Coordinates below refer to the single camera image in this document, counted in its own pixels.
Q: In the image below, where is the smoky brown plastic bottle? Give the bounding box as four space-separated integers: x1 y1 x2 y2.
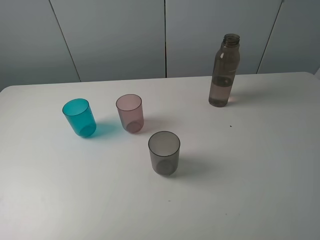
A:
208 33 240 108

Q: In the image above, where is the grey translucent plastic cup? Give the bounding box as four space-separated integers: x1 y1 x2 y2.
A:
148 130 181 176

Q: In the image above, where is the pink translucent plastic cup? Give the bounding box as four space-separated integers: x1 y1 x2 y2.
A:
115 94 144 134

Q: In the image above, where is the teal translucent plastic cup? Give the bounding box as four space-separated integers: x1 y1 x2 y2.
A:
62 98 97 138

